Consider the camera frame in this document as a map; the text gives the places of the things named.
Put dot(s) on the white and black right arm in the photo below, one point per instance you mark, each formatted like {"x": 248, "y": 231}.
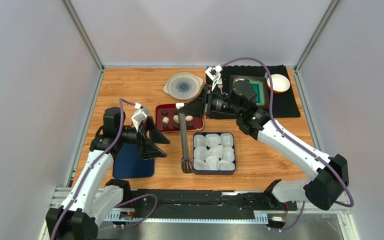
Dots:
{"x": 327, "y": 176}

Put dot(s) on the silver fork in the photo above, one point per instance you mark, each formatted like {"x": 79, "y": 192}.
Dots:
{"x": 220, "y": 87}

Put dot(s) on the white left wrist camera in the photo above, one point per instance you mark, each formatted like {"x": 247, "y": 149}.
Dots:
{"x": 140, "y": 115}

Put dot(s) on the oval white chocolate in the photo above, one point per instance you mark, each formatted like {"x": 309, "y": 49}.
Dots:
{"x": 188, "y": 118}

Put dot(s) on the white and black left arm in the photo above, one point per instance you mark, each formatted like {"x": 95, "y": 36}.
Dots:
{"x": 82, "y": 212}

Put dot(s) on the white cube chocolate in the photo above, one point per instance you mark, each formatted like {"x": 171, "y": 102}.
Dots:
{"x": 165, "y": 120}

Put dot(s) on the dark chocolate front left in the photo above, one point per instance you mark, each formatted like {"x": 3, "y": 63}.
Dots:
{"x": 165, "y": 127}

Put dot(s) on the stainless steel serving tongs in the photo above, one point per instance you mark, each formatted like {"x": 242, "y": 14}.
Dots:
{"x": 186, "y": 160}

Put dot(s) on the dark blue box lid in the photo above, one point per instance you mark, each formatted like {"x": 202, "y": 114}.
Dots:
{"x": 129, "y": 164}

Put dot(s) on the white paper cup seven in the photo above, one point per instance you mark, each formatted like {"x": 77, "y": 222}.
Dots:
{"x": 212, "y": 163}

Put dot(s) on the white paper cup six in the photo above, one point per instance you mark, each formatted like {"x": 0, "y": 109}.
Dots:
{"x": 200, "y": 165}

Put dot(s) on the white and orange bowl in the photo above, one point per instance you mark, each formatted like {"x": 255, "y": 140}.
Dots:
{"x": 280, "y": 83}

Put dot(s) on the white paper cup four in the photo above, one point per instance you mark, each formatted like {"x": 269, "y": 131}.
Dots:
{"x": 200, "y": 153}

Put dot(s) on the white paper cup one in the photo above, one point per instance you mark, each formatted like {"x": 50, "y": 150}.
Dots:
{"x": 200, "y": 140}

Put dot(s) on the green square ceramic plate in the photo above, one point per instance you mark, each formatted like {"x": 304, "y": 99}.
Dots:
{"x": 259, "y": 85}

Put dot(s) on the black placemat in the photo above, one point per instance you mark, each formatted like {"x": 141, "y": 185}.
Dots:
{"x": 283, "y": 105}

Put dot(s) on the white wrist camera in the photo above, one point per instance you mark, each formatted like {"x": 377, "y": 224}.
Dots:
{"x": 140, "y": 115}
{"x": 214, "y": 73}

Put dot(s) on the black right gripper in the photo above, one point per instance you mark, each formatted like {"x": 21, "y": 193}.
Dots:
{"x": 206, "y": 103}

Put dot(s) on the white paper cup five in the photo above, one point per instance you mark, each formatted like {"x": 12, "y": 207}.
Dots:
{"x": 216, "y": 151}

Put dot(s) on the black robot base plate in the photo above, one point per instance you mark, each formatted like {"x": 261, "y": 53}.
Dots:
{"x": 195, "y": 203}

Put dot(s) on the translucent round lid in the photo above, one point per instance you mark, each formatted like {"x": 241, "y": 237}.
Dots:
{"x": 183, "y": 86}

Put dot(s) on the dark chocolate back left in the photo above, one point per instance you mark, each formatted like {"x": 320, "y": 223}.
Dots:
{"x": 164, "y": 112}

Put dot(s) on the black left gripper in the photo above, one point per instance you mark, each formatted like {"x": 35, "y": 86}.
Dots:
{"x": 149, "y": 151}

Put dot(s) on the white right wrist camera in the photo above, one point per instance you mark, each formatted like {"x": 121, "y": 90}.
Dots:
{"x": 214, "y": 73}

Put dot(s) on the dark blue chocolate box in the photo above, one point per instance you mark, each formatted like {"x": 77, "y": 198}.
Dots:
{"x": 225, "y": 168}

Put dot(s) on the white paper cup eight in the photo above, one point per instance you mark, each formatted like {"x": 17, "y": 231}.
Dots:
{"x": 228, "y": 154}

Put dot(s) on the white paper cup three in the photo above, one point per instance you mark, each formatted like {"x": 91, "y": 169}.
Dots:
{"x": 227, "y": 140}

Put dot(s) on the aluminium frame rail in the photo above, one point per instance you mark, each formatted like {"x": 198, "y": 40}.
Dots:
{"x": 195, "y": 213}

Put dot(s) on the white paper cup two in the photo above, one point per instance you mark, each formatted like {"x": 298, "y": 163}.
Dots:
{"x": 213, "y": 139}

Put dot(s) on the red chocolate tray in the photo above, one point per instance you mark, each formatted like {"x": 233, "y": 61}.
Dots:
{"x": 172, "y": 110}

